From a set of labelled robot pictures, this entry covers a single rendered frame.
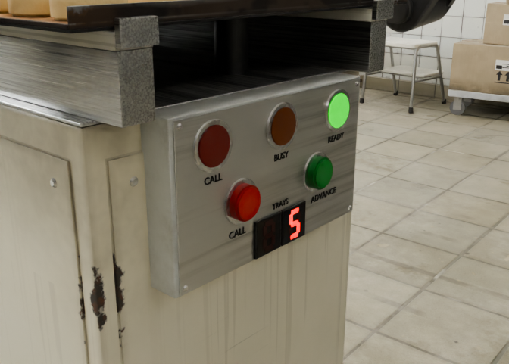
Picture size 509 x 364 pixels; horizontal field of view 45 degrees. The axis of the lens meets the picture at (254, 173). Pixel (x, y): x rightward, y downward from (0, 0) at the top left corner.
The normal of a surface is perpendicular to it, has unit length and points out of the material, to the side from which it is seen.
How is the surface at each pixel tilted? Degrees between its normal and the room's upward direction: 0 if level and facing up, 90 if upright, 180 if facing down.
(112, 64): 90
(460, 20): 90
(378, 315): 0
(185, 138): 90
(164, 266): 90
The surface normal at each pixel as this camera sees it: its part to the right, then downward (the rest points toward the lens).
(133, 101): 0.75, 0.22
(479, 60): -0.59, 0.23
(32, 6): -0.02, 0.32
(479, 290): 0.00, -0.95
